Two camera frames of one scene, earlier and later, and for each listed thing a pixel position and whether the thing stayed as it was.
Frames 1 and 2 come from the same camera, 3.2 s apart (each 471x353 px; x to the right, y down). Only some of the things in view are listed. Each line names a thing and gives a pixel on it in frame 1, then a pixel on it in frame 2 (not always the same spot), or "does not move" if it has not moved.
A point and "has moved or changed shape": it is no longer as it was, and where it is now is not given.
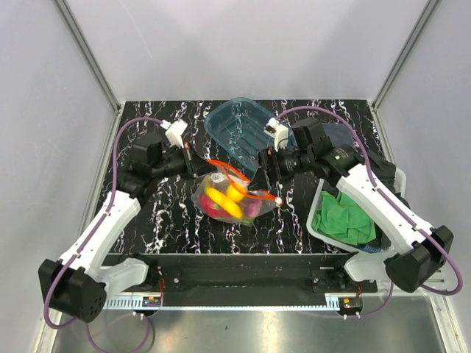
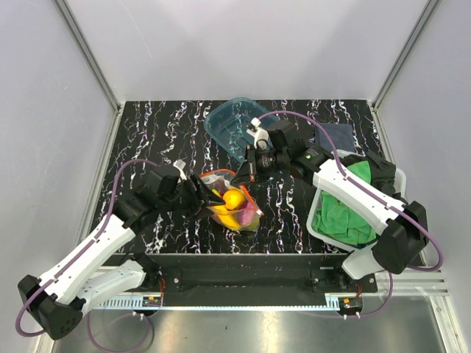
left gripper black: (201, 167) to (202, 195)
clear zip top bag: (224, 194) has moved or changed shape
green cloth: (339, 218) does not move
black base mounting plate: (238, 279) does not move
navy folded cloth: (339, 134) does not move
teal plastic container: (237, 125) does not move
